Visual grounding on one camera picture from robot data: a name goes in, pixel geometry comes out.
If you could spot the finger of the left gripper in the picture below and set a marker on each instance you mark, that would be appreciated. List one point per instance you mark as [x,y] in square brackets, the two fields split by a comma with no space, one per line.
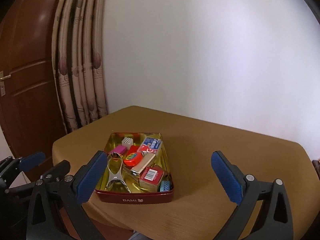
[31,161]
[57,173]

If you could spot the red gold toffee tin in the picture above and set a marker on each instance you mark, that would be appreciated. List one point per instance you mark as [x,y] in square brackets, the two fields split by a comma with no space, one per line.
[137,196]

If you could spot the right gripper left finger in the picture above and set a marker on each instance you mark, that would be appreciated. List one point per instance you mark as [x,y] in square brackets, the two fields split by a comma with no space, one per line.
[87,177]

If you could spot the pink eraser block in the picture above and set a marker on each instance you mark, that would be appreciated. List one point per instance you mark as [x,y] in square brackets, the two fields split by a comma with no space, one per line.
[119,149]

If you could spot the silver metal case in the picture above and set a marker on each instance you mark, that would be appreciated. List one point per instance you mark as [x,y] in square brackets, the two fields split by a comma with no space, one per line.
[147,160]

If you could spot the clear toothpick box blue label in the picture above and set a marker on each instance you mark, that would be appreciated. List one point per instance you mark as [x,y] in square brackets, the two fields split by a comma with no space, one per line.
[150,145]

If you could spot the person leg blue jeans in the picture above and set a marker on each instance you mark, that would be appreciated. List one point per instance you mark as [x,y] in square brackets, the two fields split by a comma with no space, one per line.
[139,236]

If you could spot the red barcode box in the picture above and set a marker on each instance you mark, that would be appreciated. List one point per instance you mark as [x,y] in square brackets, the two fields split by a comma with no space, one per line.
[151,178]

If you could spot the small blue tin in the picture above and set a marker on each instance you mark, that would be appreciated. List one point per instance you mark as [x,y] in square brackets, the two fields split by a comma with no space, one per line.
[165,186]

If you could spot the silver metal tongs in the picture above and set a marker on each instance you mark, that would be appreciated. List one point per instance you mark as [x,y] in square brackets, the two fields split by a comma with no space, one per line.
[115,176]

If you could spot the brass door handle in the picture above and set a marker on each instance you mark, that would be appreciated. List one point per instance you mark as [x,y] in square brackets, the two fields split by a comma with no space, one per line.
[2,79]

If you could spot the beige patterned curtain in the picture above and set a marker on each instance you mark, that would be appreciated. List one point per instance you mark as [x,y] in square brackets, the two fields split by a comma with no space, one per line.
[77,62]

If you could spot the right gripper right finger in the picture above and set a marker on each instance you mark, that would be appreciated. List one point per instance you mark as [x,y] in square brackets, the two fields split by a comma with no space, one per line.
[229,175]

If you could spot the red round tape measure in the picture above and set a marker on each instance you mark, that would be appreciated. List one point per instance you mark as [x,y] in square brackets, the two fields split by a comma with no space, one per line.
[133,157]

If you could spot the white cube charger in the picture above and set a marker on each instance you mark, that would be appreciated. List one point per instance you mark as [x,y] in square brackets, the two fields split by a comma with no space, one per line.
[127,142]

